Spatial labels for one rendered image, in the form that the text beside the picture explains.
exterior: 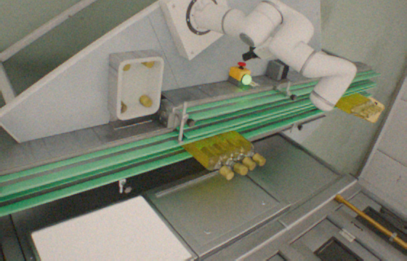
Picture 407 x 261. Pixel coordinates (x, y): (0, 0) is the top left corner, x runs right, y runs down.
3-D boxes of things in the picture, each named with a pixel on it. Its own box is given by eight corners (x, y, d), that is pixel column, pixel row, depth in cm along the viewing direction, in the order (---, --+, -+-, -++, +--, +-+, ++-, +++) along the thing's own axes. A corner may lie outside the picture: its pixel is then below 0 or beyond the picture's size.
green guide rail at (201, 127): (176, 129, 128) (187, 139, 123) (176, 126, 128) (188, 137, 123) (368, 80, 234) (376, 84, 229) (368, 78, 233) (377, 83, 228)
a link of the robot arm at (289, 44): (302, 65, 91) (331, 27, 93) (235, 22, 97) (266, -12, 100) (297, 78, 100) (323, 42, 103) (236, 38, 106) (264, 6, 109)
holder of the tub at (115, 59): (107, 122, 123) (115, 132, 118) (109, 53, 109) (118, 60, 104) (145, 113, 133) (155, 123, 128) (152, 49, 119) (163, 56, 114)
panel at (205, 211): (26, 238, 95) (62, 332, 73) (25, 232, 93) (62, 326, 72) (233, 163, 149) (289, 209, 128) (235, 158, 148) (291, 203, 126)
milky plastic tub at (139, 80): (107, 110, 120) (117, 121, 114) (109, 53, 109) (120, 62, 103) (147, 102, 130) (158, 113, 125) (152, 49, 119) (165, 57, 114)
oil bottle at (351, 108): (325, 101, 202) (363, 121, 185) (327, 93, 200) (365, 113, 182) (329, 99, 206) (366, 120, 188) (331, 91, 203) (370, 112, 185)
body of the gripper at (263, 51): (282, 41, 143) (260, 50, 149) (272, 30, 135) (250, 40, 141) (285, 55, 141) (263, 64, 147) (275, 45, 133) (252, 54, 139)
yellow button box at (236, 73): (227, 79, 154) (238, 86, 149) (230, 65, 150) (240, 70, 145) (237, 78, 158) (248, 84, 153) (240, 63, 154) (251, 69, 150)
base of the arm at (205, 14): (182, 1, 111) (211, 7, 100) (207, -16, 114) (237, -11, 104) (195, 37, 121) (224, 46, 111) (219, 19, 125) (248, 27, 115)
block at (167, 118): (156, 121, 129) (166, 129, 125) (158, 99, 125) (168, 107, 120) (164, 118, 132) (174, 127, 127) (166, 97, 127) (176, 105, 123)
